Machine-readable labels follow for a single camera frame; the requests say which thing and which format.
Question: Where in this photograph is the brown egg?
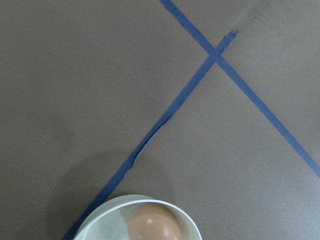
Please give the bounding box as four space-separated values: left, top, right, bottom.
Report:
127 203 184 240

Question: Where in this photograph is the white round bowl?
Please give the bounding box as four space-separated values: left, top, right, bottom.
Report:
74 194 202 240

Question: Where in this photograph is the long blue tape strip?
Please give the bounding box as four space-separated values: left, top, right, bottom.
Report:
161 0 320 176

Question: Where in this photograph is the crossing blue tape strip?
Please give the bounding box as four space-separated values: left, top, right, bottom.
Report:
62 30 239 240

